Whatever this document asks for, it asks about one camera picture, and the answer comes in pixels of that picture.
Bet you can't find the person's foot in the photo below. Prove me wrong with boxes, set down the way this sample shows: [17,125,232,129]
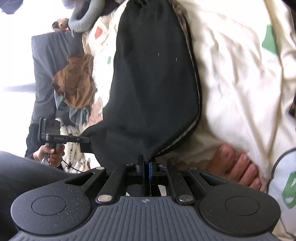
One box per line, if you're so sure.
[209,144,263,192]

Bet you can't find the black knit garment patterned lining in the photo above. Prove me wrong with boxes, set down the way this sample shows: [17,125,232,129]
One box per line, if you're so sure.
[81,0,203,163]

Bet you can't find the blue denim garment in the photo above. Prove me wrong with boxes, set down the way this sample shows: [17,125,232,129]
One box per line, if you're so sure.
[54,93,93,127]

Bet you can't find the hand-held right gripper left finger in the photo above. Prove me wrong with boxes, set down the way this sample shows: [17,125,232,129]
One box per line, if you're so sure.
[66,155,146,204]

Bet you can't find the brown teddy bear toy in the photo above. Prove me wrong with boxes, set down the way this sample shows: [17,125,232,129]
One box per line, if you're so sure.
[52,18,70,31]

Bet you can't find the brown garment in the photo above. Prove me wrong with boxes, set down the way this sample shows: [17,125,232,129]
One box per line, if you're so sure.
[51,54,97,109]

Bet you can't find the cream bear printed blanket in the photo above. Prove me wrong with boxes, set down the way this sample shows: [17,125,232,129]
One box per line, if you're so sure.
[81,0,296,241]

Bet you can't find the person's leg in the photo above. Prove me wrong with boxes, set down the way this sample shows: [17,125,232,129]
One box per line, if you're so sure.
[0,151,100,241]

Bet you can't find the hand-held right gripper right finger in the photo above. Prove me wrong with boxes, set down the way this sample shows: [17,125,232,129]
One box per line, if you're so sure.
[148,162,228,205]

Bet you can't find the grey neck pillow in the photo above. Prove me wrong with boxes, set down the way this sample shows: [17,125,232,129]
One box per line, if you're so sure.
[68,0,108,33]

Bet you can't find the white plush toy black spots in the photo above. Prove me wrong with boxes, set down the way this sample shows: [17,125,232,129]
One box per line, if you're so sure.
[54,117,92,173]

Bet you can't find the person's left hand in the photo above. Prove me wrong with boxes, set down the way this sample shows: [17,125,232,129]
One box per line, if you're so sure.
[33,143,65,168]

